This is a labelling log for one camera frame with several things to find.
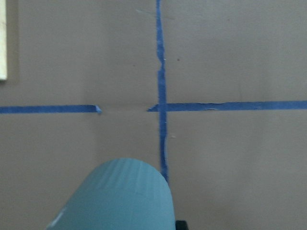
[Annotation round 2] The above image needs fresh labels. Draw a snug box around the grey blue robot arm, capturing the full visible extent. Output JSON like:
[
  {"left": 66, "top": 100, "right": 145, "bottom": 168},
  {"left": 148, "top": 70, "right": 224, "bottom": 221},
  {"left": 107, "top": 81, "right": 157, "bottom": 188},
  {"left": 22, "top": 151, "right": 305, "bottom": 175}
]
[{"left": 47, "top": 158, "right": 176, "bottom": 230}]

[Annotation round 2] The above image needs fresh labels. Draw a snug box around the bamboo cutting board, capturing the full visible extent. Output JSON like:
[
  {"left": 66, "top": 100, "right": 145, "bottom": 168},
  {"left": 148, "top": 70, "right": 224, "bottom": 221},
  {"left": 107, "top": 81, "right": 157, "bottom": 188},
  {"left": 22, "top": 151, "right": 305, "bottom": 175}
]
[{"left": 0, "top": 0, "right": 8, "bottom": 81}]

